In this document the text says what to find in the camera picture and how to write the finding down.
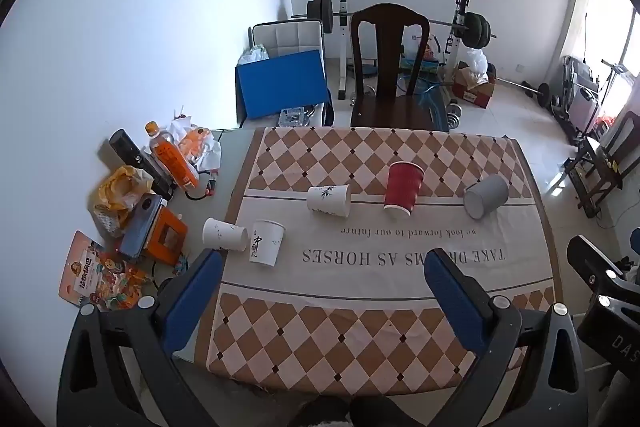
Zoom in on red ribbed paper cup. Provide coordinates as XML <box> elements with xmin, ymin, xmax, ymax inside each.
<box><xmin>383</xmin><ymin>161</ymin><xmax>426</xmax><ymax>222</ymax></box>

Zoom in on yellow plastic bag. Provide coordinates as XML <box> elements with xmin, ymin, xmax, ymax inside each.
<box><xmin>90</xmin><ymin>165</ymin><xmax>155</xmax><ymax>238</ymax></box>

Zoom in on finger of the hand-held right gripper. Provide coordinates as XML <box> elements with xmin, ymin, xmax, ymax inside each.
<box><xmin>567</xmin><ymin>234</ymin><xmax>627</xmax><ymax>296</ymax></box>

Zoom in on white cup with bamboo print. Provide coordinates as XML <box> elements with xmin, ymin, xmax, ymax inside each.
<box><xmin>306</xmin><ymin>184</ymin><xmax>352</xmax><ymax>219</ymax></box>

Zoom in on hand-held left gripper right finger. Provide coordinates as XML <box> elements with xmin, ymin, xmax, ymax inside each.
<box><xmin>424</xmin><ymin>248</ymin><xmax>589</xmax><ymax>427</ymax></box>

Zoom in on orange drink bottle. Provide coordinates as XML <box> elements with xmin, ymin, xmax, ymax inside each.
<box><xmin>145</xmin><ymin>121</ymin><xmax>201</xmax><ymax>192</ymax></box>

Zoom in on grey cup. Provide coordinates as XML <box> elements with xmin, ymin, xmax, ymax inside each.
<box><xmin>463</xmin><ymin>173</ymin><xmax>510</xmax><ymax>220</ymax></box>

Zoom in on white speckled paper cup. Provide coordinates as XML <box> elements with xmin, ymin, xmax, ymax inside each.
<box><xmin>202</xmin><ymin>217</ymin><xmax>249</xmax><ymax>253</ymax></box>

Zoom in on silver suitcase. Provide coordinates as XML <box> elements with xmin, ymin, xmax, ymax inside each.
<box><xmin>570</xmin><ymin>87</ymin><xmax>600</xmax><ymax>135</ymax></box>

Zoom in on pale green crumpled bag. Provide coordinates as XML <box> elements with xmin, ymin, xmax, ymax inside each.
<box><xmin>239</xmin><ymin>47</ymin><xmax>271</xmax><ymax>66</ymax></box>

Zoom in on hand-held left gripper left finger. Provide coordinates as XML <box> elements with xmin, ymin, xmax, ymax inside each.
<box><xmin>56</xmin><ymin>248</ymin><xmax>224</xmax><ymax>427</ymax></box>

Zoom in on white barbell rack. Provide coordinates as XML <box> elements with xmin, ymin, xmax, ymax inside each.
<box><xmin>334</xmin><ymin>0</ymin><xmax>473</xmax><ymax>100</ymax></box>

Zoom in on dark wooden stool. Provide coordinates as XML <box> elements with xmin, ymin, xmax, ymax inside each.
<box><xmin>565</xmin><ymin>112</ymin><xmax>640</xmax><ymax>219</ymax></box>

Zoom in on black cylinder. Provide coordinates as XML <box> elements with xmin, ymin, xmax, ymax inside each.
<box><xmin>109</xmin><ymin>129</ymin><xmax>176</xmax><ymax>200</ymax></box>

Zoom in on clear plastic container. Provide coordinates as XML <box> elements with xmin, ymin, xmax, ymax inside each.
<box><xmin>278</xmin><ymin>107</ymin><xmax>313</xmax><ymax>128</ymax></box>

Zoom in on orange snack packet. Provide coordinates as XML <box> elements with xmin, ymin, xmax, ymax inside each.
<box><xmin>58</xmin><ymin>230</ymin><xmax>151</xmax><ymax>312</ymax></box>

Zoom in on white plastic bag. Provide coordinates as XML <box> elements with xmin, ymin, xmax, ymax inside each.
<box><xmin>462</xmin><ymin>48</ymin><xmax>490</xmax><ymax>80</ymax></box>

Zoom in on orange and grey box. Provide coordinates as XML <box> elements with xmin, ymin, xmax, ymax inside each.
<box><xmin>119</xmin><ymin>194</ymin><xmax>189</xmax><ymax>266</ymax></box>

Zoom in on checkered printed tablecloth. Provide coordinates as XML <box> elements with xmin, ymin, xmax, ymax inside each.
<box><xmin>206</xmin><ymin>127</ymin><xmax>564</xmax><ymax>397</ymax></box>

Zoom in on small barbell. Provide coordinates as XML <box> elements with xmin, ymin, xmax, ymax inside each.
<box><xmin>495</xmin><ymin>77</ymin><xmax>552</xmax><ymax>108</ymax></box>

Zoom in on white crumpled wrappers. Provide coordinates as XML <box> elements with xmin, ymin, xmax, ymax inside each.
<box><xmin>167</xmin><ymin>112</ymin><xmax>222</xmax><ymax>172</ymax></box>

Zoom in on white cup with brush mark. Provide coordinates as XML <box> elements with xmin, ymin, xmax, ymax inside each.
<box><xmin>249</xmin><ymin>220</ymin><xmax>286</xmax><ymax>268</ymax></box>

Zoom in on dark wooden chair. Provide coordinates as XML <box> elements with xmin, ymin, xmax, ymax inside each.
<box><xmin>349</xmin><ymin>3</ymin><xmax>450</xmax><ymax>132</ymax></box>

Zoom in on barbell with black plates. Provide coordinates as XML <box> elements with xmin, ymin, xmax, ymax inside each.
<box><xmin>291</xmin><ymin>0</ymin><xmax>497</xmax><ymax>50</ymax></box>

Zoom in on cardboard box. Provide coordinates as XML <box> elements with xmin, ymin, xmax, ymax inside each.
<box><xmin>452</xmin><ymin>62</ymin><xmax>497</xmax><ymax>108</ymax></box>

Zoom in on blue hose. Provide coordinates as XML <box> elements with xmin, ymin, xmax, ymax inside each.
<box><xmin>397</xmin><ymin>74</ymin><xmax>448</xmax><ymax>130</ymax></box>

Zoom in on red and black cable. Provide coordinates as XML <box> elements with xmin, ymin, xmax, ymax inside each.
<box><xmin>185</xmin><ymin>172</ymin><xmax>217</xmax><ymax>200</ymax></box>

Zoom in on white padded chair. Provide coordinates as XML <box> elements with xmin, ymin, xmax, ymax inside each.
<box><xmin>247</xmin><ymin>20</ymin><xmax>335</xmax><ymax>128</ymax></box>

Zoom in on blue board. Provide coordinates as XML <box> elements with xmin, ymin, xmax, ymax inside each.
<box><xmin>236</xmin><ymin>50</ymin><xmax>332</xmax><ymax>120</ymax></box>

